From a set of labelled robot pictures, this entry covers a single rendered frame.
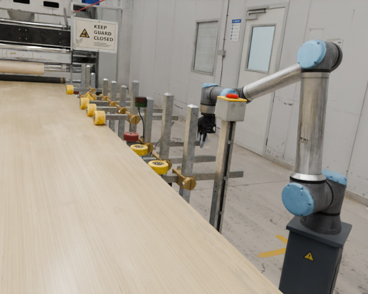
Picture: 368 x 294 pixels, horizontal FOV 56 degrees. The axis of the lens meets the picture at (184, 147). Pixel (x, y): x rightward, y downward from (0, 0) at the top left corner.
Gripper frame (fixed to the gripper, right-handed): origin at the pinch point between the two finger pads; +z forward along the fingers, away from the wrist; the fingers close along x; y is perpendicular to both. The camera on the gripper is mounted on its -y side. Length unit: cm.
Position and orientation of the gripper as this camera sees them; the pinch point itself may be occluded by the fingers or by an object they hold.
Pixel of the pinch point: (200, 146)
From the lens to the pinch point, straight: 205.6
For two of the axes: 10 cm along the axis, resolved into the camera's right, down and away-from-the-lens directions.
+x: -4.2, -2.7, 8.7
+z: -0.9, 9.6, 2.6
